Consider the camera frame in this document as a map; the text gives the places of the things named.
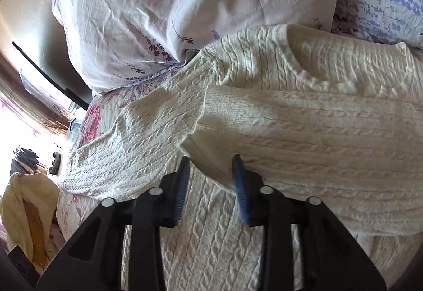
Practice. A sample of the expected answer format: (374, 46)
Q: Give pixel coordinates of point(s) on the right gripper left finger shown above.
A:
(92, 257)

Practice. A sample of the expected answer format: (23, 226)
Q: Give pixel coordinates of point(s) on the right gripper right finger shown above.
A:
(331, 258)

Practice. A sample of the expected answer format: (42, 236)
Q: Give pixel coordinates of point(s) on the cream cable-knit sweater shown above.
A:
(315, 114)

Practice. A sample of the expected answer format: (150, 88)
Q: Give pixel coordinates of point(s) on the floral quilted bedspread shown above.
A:
(73, 209)

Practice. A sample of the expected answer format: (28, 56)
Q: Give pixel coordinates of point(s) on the yellow cloth on chair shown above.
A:
(28, 206)

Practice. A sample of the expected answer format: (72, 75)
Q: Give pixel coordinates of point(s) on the dark window frame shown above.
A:
(65, 91)

